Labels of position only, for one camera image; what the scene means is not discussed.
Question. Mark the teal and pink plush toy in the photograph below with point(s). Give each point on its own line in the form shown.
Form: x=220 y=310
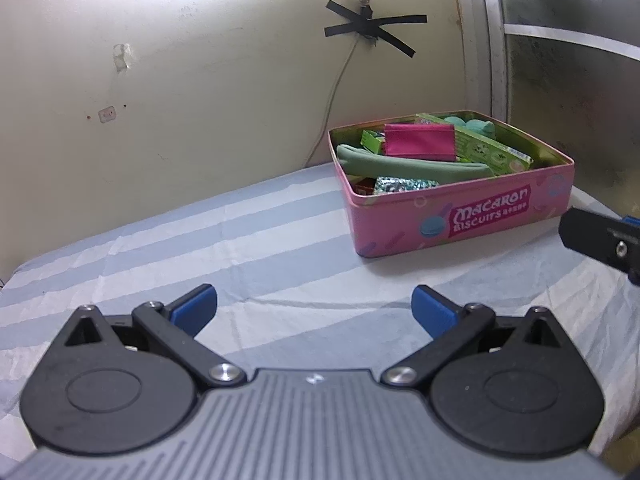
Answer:
x=475 y=127

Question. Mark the green white patterned box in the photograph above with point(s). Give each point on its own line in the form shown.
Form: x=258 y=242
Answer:
x=400 y=186

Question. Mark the white tape remnant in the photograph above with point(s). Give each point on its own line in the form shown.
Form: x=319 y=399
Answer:
x=122 y=57
x=107 y=114

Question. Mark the striped bed sheet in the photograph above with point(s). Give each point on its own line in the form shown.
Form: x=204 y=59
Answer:
x=200 y=240

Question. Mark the black tape cross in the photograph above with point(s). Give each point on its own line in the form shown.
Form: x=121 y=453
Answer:
x=370 y=25

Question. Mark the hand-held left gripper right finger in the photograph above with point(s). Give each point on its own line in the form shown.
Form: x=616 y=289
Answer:
x=432 y=310

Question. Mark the green fabric pouch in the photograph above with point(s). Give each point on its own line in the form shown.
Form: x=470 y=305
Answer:
x=400 y=167

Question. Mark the magenta box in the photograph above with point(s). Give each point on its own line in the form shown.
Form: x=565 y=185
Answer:
x=420 y=142

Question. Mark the blue and green toothpaste box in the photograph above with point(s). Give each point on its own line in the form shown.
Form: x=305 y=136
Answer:
x=490 y=152

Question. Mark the lime green slotted box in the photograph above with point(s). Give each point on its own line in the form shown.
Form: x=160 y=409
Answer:
x=372 y=141

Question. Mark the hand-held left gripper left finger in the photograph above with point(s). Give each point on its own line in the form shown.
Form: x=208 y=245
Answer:
x=195 y=307

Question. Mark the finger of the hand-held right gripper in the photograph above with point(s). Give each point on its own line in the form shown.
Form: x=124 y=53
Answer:
x=632 y=220
x=600 y=240

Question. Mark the pink biscuit tin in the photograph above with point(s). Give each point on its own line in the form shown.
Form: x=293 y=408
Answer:
x=400 y=225

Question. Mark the red cardboard box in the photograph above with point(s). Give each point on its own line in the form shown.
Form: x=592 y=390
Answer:
x=365 y=187

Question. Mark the metal framed glass door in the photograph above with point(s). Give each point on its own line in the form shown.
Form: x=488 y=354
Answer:
x=550 y=85

